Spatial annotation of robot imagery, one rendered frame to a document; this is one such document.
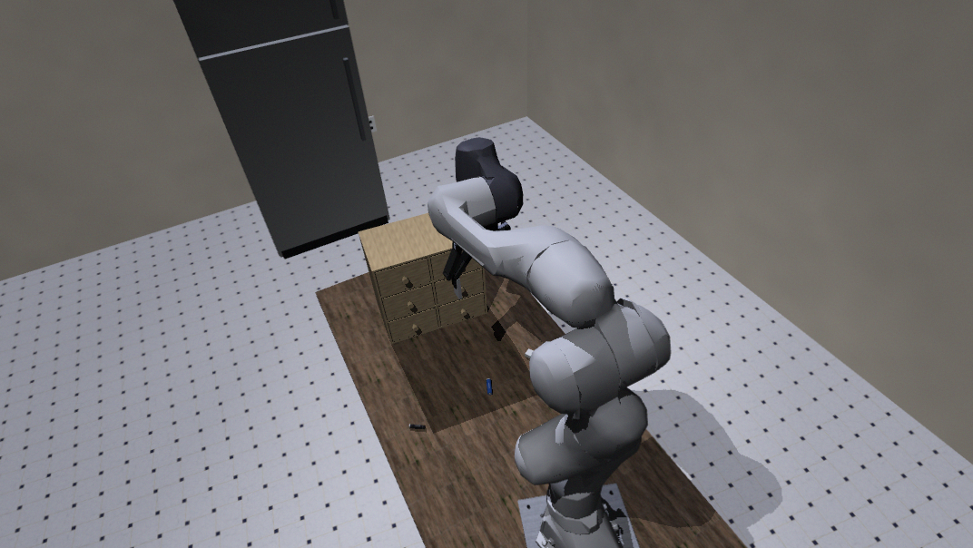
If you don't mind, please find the small dark brown chest of drawers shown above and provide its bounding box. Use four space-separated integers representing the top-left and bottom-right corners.
359 213 471 344

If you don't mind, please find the brown wooden drawer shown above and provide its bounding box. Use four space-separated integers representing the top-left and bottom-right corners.
434 269 484 305
430 250 482 280
381 283 435 320
437 292 485 327
388 308 438 342
375 258 431 297

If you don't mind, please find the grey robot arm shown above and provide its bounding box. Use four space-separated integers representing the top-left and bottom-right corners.
428 137 671 548

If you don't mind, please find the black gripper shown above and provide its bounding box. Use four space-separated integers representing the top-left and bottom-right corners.
443 221 511 299

